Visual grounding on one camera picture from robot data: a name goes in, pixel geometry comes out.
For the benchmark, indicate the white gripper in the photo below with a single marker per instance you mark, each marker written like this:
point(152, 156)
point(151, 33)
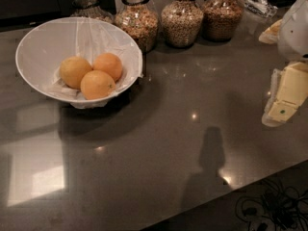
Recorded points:
point(295, 29)

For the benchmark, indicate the orange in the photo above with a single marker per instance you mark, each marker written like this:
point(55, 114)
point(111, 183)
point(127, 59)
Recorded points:
point(73, 69)
point(97, 84)
point(109, 63)

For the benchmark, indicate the white plastic bowl liner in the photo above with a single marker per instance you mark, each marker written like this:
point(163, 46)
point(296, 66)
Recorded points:
point(89, 38)

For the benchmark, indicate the white bowl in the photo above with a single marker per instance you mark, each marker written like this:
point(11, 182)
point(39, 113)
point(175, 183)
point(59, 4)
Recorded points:
point(34, 61)

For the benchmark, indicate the clear plastic bag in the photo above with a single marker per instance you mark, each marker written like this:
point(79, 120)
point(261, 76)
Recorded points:
point(256, 0)

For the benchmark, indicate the glass jar with grains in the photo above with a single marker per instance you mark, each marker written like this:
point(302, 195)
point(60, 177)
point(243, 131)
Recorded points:
point(221, 19)
point(140, 21)
point(181, 22)

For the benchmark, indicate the leftmost glass jar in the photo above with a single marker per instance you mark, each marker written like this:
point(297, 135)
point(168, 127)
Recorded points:
point(91, 9)

